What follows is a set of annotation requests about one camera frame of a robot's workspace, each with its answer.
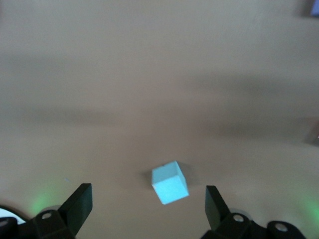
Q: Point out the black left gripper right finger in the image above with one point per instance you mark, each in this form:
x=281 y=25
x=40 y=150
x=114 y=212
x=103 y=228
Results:
x=216 y=211

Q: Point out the purple foam cube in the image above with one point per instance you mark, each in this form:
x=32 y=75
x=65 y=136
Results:
x=316 y=7

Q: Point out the large table cover mat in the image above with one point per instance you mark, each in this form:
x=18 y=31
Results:
x=124 y=99

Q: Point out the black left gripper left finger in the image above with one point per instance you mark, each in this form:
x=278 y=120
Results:
x=74 y=214

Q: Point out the cyan foam cube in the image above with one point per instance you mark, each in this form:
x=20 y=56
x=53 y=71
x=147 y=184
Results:
x=169 y=186

